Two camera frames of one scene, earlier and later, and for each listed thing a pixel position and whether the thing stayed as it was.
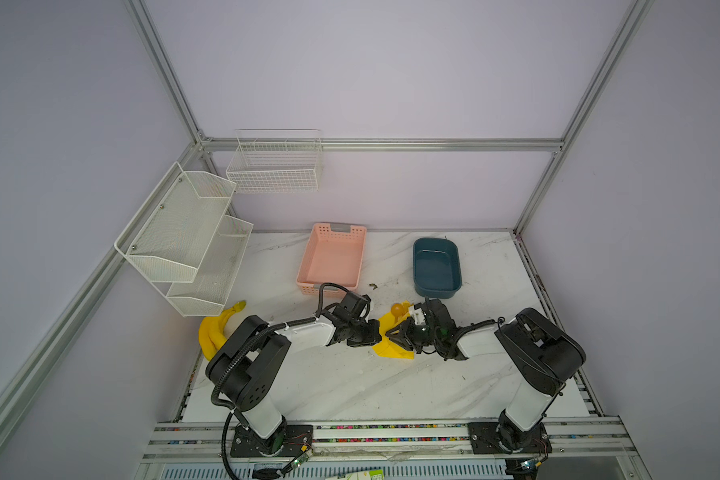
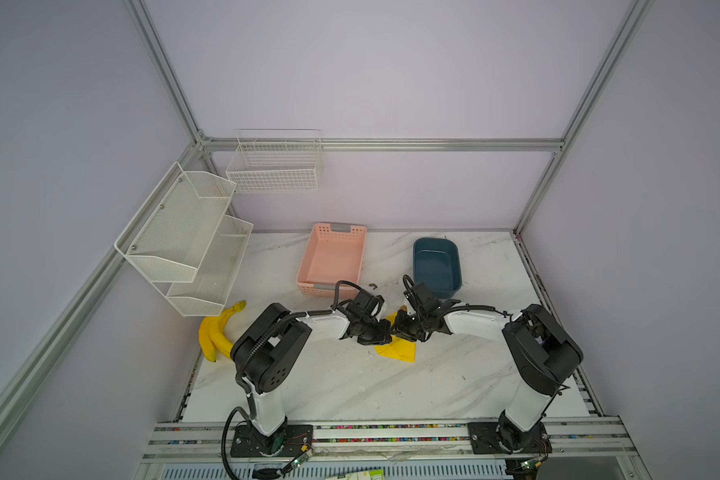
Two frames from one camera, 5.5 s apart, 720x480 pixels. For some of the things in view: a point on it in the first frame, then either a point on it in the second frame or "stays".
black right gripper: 404,335 -> 399,330
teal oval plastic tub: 436,267 stays
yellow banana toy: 212,330 stays
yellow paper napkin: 386,347 stays
